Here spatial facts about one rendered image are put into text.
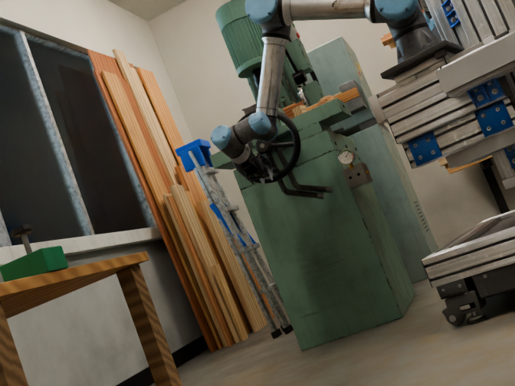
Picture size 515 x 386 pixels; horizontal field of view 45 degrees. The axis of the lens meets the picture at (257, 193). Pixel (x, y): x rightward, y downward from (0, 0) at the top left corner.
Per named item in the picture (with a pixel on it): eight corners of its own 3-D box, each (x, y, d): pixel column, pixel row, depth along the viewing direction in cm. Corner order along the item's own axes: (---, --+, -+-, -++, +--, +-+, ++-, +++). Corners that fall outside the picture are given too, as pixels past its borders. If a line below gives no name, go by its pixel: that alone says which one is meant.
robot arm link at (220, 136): (231, 135, 203) (210, 148, 206) (249, 151, 212) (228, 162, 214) (227, 118, 208) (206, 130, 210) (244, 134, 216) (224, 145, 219)
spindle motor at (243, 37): (232, 76, 272) (208, 11, 276) (246, 82, 289) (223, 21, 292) (268, 57, 267) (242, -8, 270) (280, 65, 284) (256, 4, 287)
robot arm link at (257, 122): (268, 111, 214) (241, 126, 217) (257, 107, 203) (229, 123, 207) (278, 131, 213) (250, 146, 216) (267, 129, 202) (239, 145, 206)
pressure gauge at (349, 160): (343, 171, 243) (336, 152, 244) (345, 171, 247) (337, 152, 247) (358, 165, 241) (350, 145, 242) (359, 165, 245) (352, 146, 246)
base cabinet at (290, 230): (300, 351, 256) (237, 191, 264) (329, 322, 311) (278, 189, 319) (403, 318, 242) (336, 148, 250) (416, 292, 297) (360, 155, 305)
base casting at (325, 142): (239, 191, 264) (231, 171, 265) (278, 189, 318) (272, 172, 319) (336, 148, 250) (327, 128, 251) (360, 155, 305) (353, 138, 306)
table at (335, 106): (204, 168, 259) (198, 155, 259) (231, 170, 288) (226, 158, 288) (338, 108, 240) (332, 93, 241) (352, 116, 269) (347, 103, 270)
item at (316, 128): (236, 168, 264) (233, 160, 265) (253, 170, 284) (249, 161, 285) (322, 131, 252) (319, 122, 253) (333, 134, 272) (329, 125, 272)
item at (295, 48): (293, 75, 290) (281, 46, 292) (298, 78, 299) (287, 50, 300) (309, 67, 288) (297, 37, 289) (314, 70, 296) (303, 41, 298)
